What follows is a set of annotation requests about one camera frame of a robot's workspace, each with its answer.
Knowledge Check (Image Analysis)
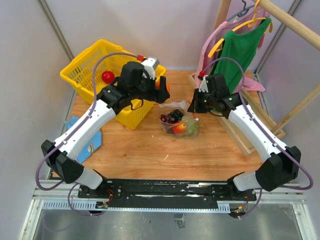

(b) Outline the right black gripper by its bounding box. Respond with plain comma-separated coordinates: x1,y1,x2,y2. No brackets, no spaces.
187,88,217,114

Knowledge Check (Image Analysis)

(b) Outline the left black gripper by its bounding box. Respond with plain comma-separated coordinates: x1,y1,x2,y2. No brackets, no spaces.
130,72,170,104

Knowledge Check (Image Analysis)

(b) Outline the orange persimmon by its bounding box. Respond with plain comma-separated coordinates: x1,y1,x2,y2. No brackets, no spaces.
155,79,170,92

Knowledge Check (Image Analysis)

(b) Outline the green cabbage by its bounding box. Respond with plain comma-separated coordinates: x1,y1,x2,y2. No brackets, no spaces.
184,118,199,137

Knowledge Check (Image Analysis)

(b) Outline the black grape bunch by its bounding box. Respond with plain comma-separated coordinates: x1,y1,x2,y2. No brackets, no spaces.
170,109,184,122

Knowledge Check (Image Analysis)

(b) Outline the clear zip top bag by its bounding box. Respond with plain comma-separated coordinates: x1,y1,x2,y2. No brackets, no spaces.
154,98,199,138

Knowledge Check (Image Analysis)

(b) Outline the purple grape bunch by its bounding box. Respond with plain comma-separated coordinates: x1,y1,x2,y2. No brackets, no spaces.
159,114,177,134

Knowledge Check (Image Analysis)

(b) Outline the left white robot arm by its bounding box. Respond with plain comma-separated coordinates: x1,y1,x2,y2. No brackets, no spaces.
41,57,170,198

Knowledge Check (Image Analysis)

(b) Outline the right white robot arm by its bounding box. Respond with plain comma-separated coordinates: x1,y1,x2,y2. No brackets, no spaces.
188,74,301,200

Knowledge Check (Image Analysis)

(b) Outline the green tank top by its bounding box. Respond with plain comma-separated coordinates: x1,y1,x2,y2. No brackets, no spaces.
210,17,273,94

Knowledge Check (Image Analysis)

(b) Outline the pink shirt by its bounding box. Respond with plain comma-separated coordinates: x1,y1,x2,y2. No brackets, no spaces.
194,4,271,94

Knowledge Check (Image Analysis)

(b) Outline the blue tissue box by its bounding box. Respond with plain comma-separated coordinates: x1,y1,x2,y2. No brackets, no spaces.
64,116,103,164

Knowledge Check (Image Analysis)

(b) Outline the yellow plastic basket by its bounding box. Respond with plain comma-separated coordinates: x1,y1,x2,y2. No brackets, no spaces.
60,39,170,130

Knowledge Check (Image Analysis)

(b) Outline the yellow clothes hanger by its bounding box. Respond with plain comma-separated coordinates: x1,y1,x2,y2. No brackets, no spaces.
207,0,266,58

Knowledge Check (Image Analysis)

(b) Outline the grey clothes hanger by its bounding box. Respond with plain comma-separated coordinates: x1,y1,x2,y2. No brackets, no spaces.
226,0,252,22

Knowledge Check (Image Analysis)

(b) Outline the wooden clothes rack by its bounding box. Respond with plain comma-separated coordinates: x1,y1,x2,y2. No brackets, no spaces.
187,0,320,158

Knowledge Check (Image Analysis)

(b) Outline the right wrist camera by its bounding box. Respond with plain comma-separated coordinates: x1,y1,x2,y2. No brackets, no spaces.
198,74,209,93

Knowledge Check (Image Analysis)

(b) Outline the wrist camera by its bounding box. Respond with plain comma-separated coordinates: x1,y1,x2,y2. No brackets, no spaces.
198,74,209,93
141,57,160,80

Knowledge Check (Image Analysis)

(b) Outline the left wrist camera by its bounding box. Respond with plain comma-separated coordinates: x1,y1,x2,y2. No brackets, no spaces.
141,57,160,80

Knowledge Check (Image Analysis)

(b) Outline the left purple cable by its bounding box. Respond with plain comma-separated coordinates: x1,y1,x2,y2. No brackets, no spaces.
35,52,145,217

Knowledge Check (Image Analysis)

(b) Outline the purple cable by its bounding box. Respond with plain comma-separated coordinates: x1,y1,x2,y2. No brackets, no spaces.
198,57,315,220
35,52,145,217

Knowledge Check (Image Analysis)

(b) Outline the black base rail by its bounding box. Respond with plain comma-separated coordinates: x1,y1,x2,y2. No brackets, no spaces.
77,178,257,211

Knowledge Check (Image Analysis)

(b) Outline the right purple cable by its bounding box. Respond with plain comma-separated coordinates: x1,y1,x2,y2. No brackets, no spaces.
198,57,315,220

